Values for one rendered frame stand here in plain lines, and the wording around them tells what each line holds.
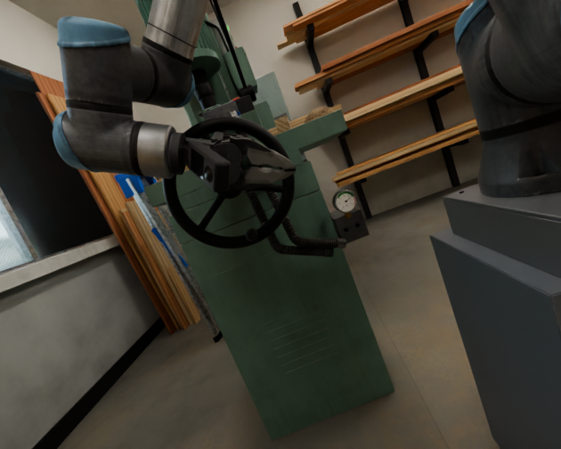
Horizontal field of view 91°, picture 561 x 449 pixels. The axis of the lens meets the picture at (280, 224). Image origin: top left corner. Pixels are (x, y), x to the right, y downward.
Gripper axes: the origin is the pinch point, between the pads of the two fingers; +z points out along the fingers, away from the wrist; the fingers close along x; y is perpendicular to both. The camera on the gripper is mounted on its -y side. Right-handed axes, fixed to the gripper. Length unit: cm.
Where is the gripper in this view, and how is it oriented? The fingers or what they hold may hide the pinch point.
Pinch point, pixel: (288, 169)
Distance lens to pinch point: 49.9
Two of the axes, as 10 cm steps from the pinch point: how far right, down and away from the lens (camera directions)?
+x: -1.5, 8.7, 4.8
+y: -1.0, -4.9, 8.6
